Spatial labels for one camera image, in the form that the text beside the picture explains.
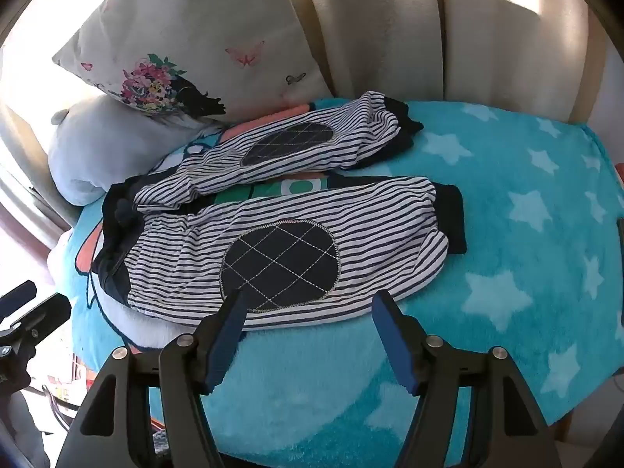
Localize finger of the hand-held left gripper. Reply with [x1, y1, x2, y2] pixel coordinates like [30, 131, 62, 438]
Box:
[0, 280, 38, 321]
[7, 294, 72, 348]

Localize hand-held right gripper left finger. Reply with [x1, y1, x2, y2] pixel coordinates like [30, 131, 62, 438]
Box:
[57, 290, 249, 468]

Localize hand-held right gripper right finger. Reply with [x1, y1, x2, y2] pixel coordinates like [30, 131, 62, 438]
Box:
[371, 289, 561, 468]

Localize striped pants with dark patches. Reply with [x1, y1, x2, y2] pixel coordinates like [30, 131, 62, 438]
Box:
[92, 90, 464, 328]

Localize red printed box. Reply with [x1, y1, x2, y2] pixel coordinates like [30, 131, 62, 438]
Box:
[45, 358, 94, 404]

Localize teal star cartoon printed blanket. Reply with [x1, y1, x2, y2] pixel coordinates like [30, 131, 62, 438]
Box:
[63, 99, 619, 468]

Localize pale blue plush pillow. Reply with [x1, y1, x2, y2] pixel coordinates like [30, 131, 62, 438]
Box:
[48, 95, 230, 206]

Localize beige curtain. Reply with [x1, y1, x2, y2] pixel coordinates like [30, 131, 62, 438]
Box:
[291, 0, 606, 125]

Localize floral butterfly print pillow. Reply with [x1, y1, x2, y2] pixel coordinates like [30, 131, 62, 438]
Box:
[51, 0, 335, 120]

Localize tan wooden post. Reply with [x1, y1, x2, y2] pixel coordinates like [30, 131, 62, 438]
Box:
[568, 29, 617, 128]

